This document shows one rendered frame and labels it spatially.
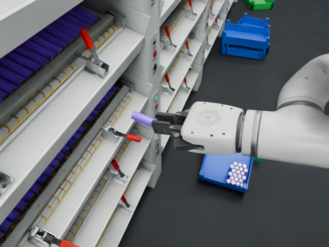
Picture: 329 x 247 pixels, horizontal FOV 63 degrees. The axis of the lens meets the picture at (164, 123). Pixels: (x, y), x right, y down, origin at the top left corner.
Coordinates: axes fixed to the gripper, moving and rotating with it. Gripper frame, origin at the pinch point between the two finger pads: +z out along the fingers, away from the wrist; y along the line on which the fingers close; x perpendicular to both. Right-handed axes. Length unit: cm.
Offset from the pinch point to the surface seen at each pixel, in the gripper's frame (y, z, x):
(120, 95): -12.4, 18.7, 3.6
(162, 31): -49, 21, 3
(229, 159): -42, -2, 61
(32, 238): 26.6, 17.4, 6.6
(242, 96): -94, 1, 65
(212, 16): -115, 21, 25
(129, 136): -0.8, 10.8, 6.6
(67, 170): 13.0, 17.9, 4.0
